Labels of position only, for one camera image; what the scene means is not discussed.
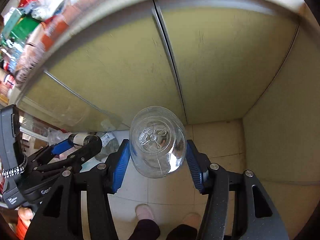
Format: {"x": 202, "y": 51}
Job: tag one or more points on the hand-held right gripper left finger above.
{"x": 120, "y": 167}

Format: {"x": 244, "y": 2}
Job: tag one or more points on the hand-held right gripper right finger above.
{"x": 197, "y": 170}

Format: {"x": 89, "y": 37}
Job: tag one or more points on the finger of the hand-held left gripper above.
{"x": 87, "y": 150}
{"x": 61, "y": 147}

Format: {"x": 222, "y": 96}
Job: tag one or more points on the small brown bottle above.
{"x": 80, "y": 138}

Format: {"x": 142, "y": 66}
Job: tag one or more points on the clear plastic bottle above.
{"x": 157, "y": 140}

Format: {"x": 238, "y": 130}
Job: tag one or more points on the person's left forearm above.
{"x": 22, "y": 228}

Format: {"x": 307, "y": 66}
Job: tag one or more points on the person's left hand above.
{"x": 25, "y": 213}

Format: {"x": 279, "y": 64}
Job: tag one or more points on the clear plastic bag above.
{"x": 56, "y": 135}

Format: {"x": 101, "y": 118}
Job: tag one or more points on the crumpled floor wrapper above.
{"x": 108, "y": 142}

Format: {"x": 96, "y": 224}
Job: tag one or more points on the yellow lower cabinet door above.
{"x": 62, "y": 105}
{"x": 220, "y": 67}
{"x": 112, "y": 67}

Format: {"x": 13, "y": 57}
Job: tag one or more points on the person's right shoe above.
{"x": 192, "y": 218}

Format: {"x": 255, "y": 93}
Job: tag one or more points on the person's shoe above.
{"x": 146, "y": 211}
{"x": 192, "y": 218}

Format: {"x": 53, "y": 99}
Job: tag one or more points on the person's left shoe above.
{"x": 146, "y": 211}

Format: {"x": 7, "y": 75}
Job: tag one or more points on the person's right leg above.
{"x": 182, "y": 232}

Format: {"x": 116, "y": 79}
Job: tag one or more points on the person's leg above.
{"x": 147, "y": 230}
{"x": 182, "y": 232}

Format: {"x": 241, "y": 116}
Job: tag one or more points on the person's left leg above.
{"x": 147, "y": 230}

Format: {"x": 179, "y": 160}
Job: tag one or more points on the yellow cabinet side panel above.
{"x": 287, "y": 130}

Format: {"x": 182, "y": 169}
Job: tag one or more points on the green box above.
{"x": 22, "y": 27}

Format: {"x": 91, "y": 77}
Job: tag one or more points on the teal tissue packet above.
{"x": 12, "y": 17}

